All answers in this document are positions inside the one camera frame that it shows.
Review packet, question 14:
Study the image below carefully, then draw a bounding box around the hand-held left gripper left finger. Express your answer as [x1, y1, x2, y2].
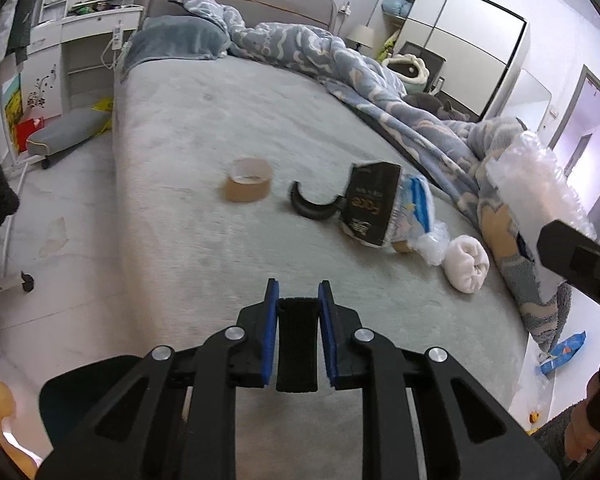
[35, 277, 281, 480]

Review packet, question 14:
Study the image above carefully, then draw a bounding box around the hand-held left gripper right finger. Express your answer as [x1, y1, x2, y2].
[317, 280, 563, 480]

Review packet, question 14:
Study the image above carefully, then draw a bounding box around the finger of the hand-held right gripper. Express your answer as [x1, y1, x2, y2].
[537, 219, 600, 318]

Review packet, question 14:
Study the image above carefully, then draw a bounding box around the black fabric strap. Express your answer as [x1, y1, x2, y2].
[276, 298, 321, 393]

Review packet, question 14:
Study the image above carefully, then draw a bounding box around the clear bubble wrap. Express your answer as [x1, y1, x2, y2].
[485, 131, 600, 306]

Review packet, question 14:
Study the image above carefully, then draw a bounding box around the black printed packet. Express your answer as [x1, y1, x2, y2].
[340, 161, 402, 247]

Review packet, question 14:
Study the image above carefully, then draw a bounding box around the brown tape roll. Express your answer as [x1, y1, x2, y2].
[225, 157, 274, 204]

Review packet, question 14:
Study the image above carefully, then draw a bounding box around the blue and white plastic package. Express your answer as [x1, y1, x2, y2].
[390, 174, 451, 253]

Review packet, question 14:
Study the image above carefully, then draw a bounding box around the blue snack bag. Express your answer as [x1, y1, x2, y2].
[537, 331, 587, 376]

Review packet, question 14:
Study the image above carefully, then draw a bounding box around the white rolled sock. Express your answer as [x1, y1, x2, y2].
[442, 234, 491, 295]

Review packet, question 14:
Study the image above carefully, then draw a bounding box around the black curved plastic piece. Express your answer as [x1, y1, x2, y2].
[288, 180, 348, 221]

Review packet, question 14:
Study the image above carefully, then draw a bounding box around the crumpled clear plastic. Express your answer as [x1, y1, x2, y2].
[415, 222, 452, 267]

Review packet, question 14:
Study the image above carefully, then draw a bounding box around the grey framed door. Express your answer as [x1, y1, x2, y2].
[550, 65, 600, 241]

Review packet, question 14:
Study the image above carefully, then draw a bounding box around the person's dark fuzzy clothing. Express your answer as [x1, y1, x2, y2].
[532, 402, 600, 480]

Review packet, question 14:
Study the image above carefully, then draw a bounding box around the grey bed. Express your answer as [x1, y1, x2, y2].
[111, 50, 536, 480]

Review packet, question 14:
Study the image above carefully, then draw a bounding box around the dark grey cushion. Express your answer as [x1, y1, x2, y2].
[405, 92, 468, 122]

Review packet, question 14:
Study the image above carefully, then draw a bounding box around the white wardrobe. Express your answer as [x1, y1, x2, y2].
[380, 0, 528, 123]

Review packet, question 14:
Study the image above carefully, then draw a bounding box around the cream cat bed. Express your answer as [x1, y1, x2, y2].
[382, 55, 428, 96]

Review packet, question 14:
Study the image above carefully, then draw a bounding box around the white clothes rack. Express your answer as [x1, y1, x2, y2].
[0, 60, 36, 293]

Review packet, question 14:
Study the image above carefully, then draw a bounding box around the yellow plastic bag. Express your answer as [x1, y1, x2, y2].
[91, 99, 115, 133]

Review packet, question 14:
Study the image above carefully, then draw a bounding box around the orange soft object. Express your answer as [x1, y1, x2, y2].
[0, 372, 38, 480]

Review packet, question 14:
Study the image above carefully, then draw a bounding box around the blue patterned blanket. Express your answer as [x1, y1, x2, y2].
[167, 0, 573, 356]

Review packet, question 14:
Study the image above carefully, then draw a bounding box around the grey cushioned stool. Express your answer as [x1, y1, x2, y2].
[26, 108, 112, 170]

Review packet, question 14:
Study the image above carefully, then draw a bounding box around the yellow-green cloth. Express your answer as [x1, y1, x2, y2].
[377, 30, 398, 61]

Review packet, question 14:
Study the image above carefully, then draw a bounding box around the white table lamp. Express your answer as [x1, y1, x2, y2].
[347, 24, 378, 51]

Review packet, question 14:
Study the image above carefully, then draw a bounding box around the grey-blue plush pillow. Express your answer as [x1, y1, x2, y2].
[121, 15, 231, 83]

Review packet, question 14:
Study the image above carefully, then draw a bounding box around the red box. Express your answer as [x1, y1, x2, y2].
[14, 117, 46, 151]

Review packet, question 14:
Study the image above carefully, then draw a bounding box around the yellow landscape picture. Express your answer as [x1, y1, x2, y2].
[2, 72, 23, 133]

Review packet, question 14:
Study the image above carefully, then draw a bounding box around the white vanity desk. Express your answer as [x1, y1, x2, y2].
[27, 0, 146, 111]

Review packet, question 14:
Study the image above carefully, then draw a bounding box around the dark grey hanging garment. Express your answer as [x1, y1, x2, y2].
[10, 0, 35, 61]

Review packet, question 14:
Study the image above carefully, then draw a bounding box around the white charger with cable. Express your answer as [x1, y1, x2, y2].
[100, 24, 125, 68]

